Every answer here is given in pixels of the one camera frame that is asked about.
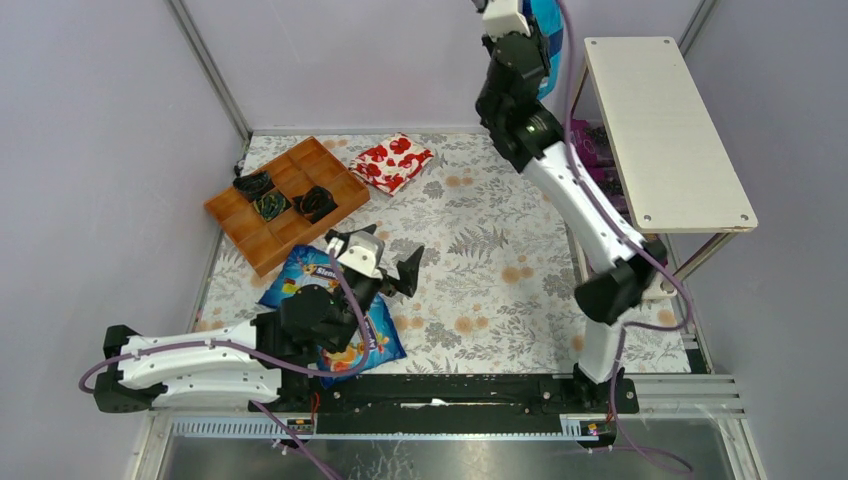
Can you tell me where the blue Slendy candy bag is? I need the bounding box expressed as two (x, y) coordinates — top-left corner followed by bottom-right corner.
(258, 245), (338, 309)
(522, 0), (565, 100)
(317, 295), (407, 372)

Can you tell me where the purple candy bag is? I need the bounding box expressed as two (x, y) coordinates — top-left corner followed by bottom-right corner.
(570, 119), (615, 168)
(588, 167), (628, 214)

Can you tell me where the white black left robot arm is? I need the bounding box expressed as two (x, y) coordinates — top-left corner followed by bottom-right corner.
(79, 226), (425, 413)

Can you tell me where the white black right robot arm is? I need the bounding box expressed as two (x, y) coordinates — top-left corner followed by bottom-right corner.
(475, 32), (666, 384)

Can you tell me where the purple candy bag on shelf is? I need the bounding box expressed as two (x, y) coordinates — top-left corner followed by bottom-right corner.
(570, 119), (615, 168)

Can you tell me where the white wooden two-tier shelf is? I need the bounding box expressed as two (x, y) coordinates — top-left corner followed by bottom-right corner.
(580, 36), (758, 281)

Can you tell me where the orange black rolled sock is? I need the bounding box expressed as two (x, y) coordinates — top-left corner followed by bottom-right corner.
(292, 186), (337, 224)

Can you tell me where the green black rolled sock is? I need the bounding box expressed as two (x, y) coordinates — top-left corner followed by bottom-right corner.
(252, 190), (291, 222)

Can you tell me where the red floral folded cloth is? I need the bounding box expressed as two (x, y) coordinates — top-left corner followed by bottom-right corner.
(349, 133), (435, 197)

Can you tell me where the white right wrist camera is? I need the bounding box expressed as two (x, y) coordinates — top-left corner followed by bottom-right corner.
(478, 0), (531, 39)

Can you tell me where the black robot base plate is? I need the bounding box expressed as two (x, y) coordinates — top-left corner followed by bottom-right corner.
(265, 373), (640, 436)

